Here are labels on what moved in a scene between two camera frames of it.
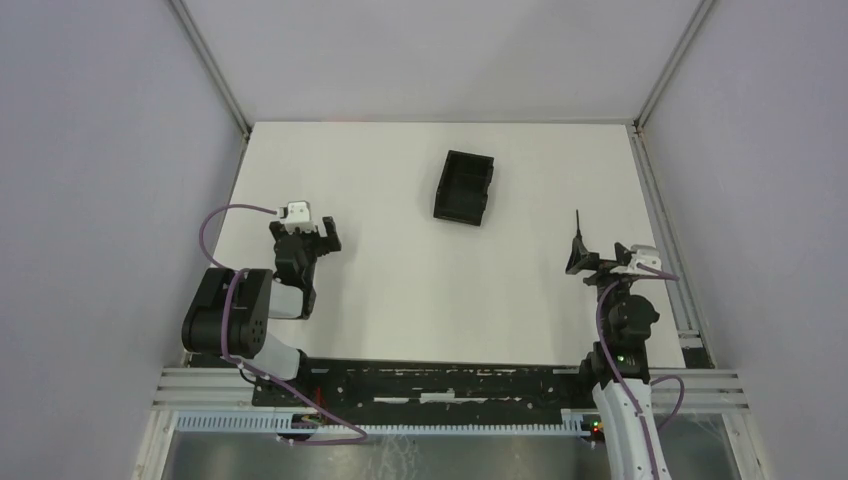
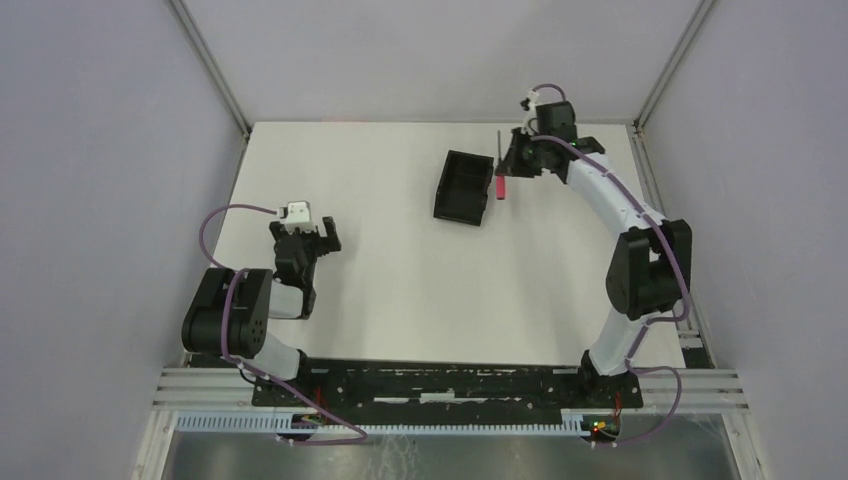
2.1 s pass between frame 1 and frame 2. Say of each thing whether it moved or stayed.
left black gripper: stayed
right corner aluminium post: stayed
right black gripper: moved
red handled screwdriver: moved
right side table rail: stayed
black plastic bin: stayed
